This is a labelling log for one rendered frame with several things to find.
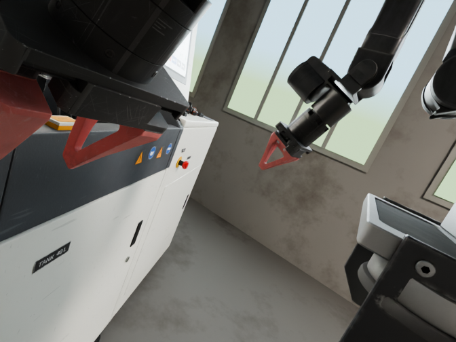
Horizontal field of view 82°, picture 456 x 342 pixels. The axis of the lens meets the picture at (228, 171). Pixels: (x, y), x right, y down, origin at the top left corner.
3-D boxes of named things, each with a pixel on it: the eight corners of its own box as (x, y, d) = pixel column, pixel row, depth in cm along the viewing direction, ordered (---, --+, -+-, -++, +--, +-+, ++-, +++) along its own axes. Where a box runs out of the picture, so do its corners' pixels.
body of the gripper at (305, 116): (271, 127, 50) (302, 98, 47) (287, 134, 59) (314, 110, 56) (292, 153, 48) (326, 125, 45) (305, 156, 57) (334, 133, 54)
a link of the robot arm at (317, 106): (356, 102, 45) (357, 109, 50) (329, 74, 47) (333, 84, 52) (322, 129, 47) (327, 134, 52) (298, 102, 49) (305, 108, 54)
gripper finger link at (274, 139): (246, 155, 55) (281, 124, 52) (260, 157, 61) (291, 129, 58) (265, 180, 53) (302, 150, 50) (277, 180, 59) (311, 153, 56)
